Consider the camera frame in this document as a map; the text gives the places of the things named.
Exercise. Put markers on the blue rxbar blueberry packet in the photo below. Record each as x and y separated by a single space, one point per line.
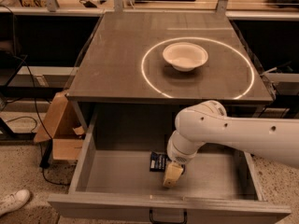
158 162

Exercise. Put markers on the grey cabinet counter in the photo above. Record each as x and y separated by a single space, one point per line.
125 64

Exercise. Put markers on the black drawer handle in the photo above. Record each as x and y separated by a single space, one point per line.
167 217

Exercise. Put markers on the white paper bowl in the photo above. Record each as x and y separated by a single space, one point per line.
185 56

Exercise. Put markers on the white sneaker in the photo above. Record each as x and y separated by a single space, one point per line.
14 201

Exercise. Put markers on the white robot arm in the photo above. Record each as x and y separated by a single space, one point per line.
273 139

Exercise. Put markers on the brown cardboard box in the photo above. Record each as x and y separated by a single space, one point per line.
62 127

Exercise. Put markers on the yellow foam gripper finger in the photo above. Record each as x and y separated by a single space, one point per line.
173 172

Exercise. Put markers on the grey open top drawer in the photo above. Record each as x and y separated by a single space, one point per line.
113 178

